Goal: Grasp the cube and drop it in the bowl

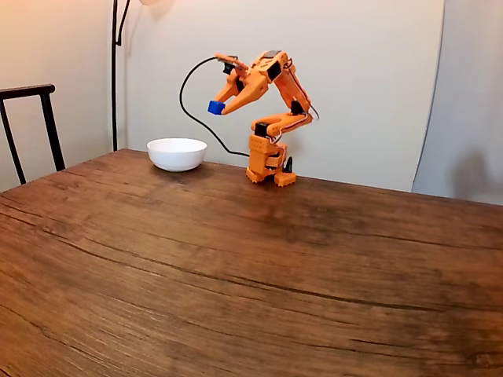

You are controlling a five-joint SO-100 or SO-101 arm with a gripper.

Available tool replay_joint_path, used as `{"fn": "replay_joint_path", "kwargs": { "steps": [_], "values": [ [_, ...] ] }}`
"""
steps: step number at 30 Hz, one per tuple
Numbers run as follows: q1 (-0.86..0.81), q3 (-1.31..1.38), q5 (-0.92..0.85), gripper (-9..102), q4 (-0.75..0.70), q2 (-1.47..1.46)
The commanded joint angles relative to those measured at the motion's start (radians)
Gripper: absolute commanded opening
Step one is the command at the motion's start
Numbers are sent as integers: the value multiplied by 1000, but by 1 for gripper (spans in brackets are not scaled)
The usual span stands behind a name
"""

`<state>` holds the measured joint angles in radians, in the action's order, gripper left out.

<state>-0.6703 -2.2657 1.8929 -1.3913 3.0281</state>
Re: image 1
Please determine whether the black chair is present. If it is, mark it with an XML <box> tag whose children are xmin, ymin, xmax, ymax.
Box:
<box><xmin>0</xmin><ymin>83</ymin><xmax>67</xmax><ymax>185</ymax></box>

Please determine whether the black camera cable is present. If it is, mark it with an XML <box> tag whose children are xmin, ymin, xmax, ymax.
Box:
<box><xmin>178</xmin><ymin>56</ymin><xmax>252</xmax><ymax>158</ymax></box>

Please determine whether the white backdrop sheet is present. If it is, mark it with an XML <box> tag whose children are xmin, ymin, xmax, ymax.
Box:
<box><xmin>125</xmin><ymin>0</ymin><xmax>447</xmax><ymax>193</ymax></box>

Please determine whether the white bowl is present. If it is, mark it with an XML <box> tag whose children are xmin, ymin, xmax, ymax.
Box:
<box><xmin>146</xmin><ymin>137</ymin><xmax>208</xmax><ymax>173</ymax></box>

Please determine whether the black floor lamp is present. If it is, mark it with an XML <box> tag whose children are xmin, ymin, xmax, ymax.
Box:
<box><xmin>111</xmin><ymin>0</ymin><xmax>178</xmax><ymax>152</ymax></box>

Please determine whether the orange-mounted black camera box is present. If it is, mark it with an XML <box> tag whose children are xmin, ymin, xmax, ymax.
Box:
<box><xmin>214</xmin><ymin>53</ymin><xmax>251</xmax><ymax>75</ymax></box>

